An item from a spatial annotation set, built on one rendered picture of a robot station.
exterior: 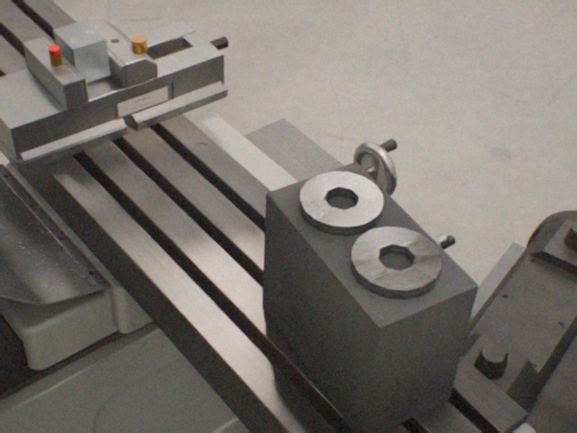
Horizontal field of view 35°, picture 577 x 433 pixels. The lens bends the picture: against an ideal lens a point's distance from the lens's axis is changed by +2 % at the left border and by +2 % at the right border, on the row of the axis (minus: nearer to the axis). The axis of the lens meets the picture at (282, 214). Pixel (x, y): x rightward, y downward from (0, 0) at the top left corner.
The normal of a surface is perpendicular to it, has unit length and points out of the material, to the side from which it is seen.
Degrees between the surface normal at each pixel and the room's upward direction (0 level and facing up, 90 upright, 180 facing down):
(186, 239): 0
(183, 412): 90
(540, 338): 0
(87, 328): 90
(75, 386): 90
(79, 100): 90
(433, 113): 0
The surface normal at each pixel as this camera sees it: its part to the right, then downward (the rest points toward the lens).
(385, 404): 0.50, 0.60
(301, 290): -0.87, 0.31
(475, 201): 0.04, -0.74
